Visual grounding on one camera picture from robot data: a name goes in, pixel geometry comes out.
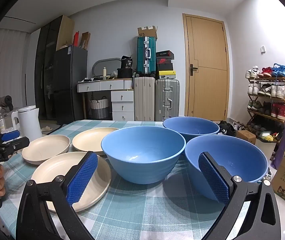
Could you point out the loose scattered shoes group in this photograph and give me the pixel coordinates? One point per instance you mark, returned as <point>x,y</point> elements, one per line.
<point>228,127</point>

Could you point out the oval grey-framed mirror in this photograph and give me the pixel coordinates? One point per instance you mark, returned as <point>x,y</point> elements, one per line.
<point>95,66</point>

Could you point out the tall thin cardboard box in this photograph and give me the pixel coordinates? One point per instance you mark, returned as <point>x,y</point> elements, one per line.
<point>85,40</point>

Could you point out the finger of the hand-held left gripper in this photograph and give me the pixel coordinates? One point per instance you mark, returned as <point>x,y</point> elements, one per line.
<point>20,143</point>
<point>10,135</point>

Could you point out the white wall switch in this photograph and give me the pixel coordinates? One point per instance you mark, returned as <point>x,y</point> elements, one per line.
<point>263,49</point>

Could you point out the red black shoe box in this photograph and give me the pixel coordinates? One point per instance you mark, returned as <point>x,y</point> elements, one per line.
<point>165,60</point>

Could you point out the beige suitcase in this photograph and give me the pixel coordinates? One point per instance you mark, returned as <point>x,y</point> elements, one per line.
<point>145,100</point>

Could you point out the white bottle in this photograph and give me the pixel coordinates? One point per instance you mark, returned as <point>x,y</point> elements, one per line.
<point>104,72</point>

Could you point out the dark grey refrigerator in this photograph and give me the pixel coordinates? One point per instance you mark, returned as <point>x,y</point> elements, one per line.
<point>67,80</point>

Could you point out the flat cardboard sheet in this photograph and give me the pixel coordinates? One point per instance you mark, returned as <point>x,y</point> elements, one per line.
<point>66,32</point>

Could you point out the silver suitcase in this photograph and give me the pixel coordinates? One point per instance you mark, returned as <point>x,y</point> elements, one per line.
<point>166,97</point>

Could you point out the blue bowl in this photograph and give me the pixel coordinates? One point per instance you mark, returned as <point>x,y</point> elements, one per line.
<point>235,160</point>
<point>190,127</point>
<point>142,152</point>

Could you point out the black glass cabinet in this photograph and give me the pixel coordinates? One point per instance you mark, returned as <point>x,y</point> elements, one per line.
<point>45,67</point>

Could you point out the white desk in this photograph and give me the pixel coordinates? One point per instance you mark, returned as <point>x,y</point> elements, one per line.
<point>92,86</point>

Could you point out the white trash bin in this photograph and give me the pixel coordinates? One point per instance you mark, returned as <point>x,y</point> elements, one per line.
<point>265,148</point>

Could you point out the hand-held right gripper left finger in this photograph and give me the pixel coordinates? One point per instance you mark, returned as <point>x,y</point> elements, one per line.
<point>82,177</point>

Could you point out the teal suitcase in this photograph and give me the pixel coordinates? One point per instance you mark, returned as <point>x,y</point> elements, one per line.
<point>142,55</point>

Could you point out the beige slippers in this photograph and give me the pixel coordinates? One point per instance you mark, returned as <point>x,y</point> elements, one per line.
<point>47,129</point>

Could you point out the white electric kettle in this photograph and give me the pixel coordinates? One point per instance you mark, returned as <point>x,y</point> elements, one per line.
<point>30,122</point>

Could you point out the cream plate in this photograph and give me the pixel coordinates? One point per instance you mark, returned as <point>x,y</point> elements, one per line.
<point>45,148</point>
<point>55,172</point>
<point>90,140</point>

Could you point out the small brown cardboard box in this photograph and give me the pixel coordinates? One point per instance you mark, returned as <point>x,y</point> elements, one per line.
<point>246,137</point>

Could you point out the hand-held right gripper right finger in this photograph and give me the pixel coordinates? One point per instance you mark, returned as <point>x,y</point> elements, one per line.
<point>213,180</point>

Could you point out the grey white woven basket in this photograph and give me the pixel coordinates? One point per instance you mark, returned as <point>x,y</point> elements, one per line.
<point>99,108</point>

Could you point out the wooden door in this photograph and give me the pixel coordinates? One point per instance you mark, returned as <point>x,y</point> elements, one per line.
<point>207,55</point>

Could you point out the white curtain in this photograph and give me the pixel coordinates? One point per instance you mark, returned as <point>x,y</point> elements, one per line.
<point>5,62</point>

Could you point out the black printed bag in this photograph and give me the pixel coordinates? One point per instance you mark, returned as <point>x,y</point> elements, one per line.
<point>127,62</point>

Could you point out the white drawer cabinet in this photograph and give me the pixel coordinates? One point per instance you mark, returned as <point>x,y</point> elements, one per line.
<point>122,105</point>

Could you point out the yellow white shoe box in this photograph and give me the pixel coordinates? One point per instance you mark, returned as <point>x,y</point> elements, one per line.
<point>165,74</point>

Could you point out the red paper packet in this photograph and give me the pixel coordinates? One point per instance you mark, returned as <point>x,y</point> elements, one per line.
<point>76,38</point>

